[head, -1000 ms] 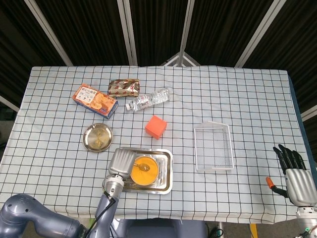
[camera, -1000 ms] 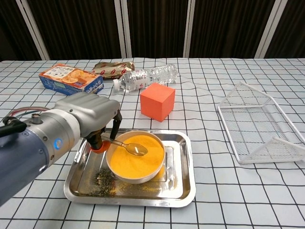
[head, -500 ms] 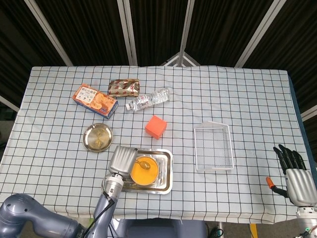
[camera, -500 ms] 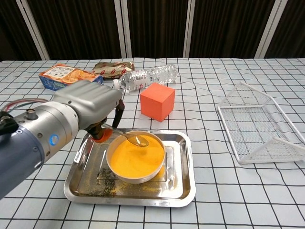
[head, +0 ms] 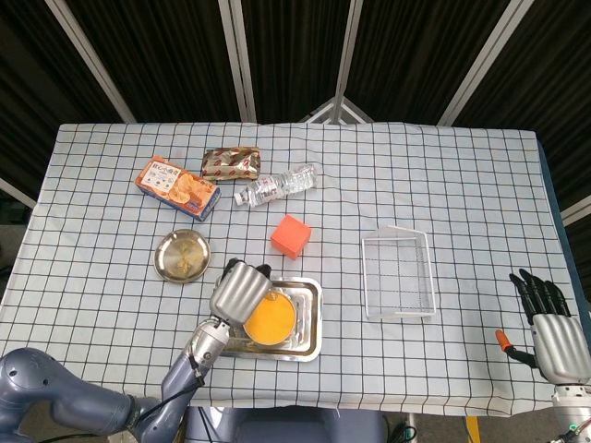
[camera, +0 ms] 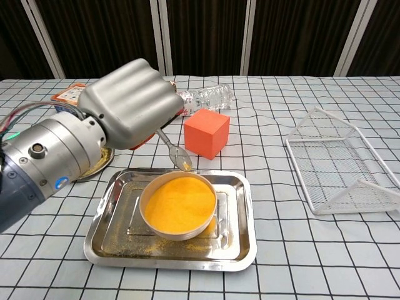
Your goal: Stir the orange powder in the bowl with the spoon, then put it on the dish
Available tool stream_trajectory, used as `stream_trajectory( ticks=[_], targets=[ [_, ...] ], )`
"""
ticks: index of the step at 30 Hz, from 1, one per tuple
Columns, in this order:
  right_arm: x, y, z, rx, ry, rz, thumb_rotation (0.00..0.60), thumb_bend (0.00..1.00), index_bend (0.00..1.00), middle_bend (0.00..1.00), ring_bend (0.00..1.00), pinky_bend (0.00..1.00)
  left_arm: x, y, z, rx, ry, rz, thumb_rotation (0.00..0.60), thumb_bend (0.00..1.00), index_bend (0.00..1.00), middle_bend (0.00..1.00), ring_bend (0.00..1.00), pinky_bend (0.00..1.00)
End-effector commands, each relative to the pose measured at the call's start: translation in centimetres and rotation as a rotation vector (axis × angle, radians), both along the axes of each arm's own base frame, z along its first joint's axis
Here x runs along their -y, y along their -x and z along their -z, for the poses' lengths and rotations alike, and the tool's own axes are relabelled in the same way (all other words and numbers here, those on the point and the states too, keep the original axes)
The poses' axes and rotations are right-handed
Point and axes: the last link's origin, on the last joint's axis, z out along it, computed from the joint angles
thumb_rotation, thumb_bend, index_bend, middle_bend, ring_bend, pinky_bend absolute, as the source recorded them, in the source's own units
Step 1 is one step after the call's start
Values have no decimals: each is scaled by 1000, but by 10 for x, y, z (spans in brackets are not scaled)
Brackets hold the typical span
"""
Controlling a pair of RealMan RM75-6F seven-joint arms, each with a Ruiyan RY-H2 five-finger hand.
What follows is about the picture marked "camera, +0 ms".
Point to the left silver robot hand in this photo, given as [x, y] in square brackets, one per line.
[131, 103]

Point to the small metal spoon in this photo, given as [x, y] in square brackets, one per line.
[181, 159]

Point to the orange powder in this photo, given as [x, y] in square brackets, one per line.
[179, 204]

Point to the beige round bowl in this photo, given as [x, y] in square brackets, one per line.
[175, 236]

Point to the brown foil snack bag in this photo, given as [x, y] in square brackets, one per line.
[173, 85]

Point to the oval stainless steel dish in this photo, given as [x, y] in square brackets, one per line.
[104, 160]

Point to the blue orange snack box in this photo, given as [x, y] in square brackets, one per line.
[67, 93]

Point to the dark brown curtain panel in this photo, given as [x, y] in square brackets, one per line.
[100, 37]
[12, 37]
[206, 37]
[300, 37]
[384, 43]

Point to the clear plastic water bottle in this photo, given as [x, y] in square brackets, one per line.
[209, 97]

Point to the orange foam cube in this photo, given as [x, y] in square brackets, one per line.
[203, 137]

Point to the rectangular stainless steel tray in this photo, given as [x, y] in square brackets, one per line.
[125, 250]

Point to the white black checkered tablecloth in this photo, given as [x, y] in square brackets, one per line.
[312, 250]

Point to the white partition frame post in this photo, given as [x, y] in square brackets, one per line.
[251, 37]
[166, 37]
[356, 37]
[46, 39]

